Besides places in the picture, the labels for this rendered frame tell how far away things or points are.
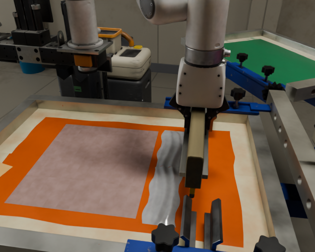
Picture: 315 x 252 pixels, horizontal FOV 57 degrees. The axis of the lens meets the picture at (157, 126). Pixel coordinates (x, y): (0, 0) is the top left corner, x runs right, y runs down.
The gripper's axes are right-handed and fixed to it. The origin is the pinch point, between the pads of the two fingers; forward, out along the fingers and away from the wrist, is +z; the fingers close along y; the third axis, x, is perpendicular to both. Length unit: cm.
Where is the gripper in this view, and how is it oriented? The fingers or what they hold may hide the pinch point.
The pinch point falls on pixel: (197, 123)
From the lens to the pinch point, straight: 67.6
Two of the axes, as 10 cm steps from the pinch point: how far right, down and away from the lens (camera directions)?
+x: -1.5, 5.3, -8.3
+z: 0.0, 8.4, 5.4
